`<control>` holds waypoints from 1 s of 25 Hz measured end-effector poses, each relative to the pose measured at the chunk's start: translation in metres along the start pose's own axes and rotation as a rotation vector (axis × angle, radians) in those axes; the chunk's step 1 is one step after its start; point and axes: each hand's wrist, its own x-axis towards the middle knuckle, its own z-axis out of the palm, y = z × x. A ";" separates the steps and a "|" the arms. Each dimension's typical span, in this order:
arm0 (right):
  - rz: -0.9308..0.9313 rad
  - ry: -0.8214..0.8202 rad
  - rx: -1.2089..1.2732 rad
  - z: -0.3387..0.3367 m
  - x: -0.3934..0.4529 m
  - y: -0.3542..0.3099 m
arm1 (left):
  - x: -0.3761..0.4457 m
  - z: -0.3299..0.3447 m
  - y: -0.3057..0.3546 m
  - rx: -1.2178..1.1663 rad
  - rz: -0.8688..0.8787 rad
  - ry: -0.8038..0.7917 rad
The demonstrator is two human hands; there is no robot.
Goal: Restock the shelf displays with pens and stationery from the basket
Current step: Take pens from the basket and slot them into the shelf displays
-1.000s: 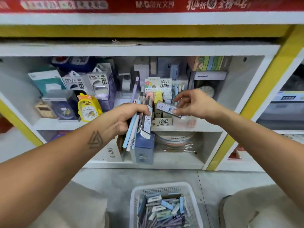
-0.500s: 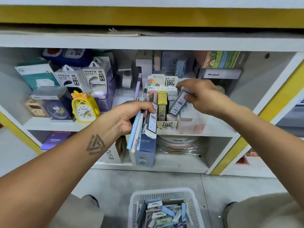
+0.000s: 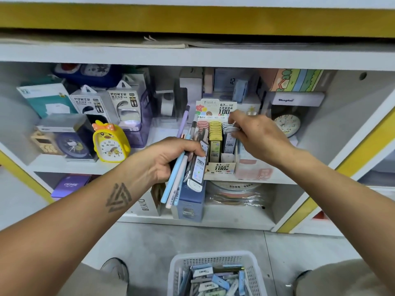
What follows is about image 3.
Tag person's right hand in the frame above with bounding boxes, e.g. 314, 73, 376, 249
228, 109, 294, 167

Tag person's left hand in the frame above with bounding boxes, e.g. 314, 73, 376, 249
139, 137, 207, 185

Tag bunch of slim pastel packets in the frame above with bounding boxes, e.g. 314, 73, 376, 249
160, 106, 211, 210

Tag white plastic basket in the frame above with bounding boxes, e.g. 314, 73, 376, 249
168, 250, 268, 296

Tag white shelf with yellow trim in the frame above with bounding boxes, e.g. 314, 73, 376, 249
0, 0, 395, 238

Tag pile of lead refill packets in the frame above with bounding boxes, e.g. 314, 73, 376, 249
178, 263, 254, 296

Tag person's right forearm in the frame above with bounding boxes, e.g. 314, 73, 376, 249
278, 151, 395, 296

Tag person's left forearm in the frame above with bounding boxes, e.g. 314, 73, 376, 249
0, 160, 164, 296

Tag white round clock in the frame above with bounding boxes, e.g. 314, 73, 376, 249
273, 114, 302, 138

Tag clear plastic tray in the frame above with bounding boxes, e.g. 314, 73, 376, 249
148, 119, 186, 146

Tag clear pink label box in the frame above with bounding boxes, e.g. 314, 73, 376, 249
235, 141, 275, 181

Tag purple translucent container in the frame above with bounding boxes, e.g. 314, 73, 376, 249
120, 89, 154, 148

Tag large white cardboard box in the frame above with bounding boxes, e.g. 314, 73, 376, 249
126, 182, 164, 217

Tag white refill display box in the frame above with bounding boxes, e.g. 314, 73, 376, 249
194, 98, 242, 176

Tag white long box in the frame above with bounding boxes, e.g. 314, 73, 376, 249
272, 91, 326, 107

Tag blue small carton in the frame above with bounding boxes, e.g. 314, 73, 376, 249
172, 182, 206, 221

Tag tape dispenser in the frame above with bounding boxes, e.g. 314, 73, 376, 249
156, 89, 177, 118

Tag yellow alarm clock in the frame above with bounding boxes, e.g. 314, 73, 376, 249
93, 120, 132, 163

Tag stack of wrapped discs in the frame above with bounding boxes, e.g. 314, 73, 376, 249
205, 180, 266, 207

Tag grey digital clock box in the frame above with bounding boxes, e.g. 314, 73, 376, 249
213, 67, 254, 102

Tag pastel sticky notes pack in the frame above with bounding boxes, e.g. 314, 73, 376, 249
259, 68, 337, 93

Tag white hanging accessory box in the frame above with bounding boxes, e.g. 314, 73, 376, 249
107, 74, 149, 130
68, 85, 118, 124

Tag white tall box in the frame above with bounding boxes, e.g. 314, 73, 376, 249
179, 66, 203, 115

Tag flat cardboard sheets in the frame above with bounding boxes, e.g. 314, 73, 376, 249
143, 35, 395, 50

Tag purple box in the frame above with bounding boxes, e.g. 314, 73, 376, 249
51, 174, 93, 200

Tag clear boxed dark clock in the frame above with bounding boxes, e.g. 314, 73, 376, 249
36, 114, 96, 161

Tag grey sneaker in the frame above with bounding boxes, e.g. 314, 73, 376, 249
293, 271, 309, 287
100, 257, 130, 282

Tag small tan alarm clock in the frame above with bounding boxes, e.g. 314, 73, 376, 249
30, 129, 61, 155

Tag teal white box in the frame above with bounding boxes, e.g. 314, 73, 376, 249
16, 80, 78, 119

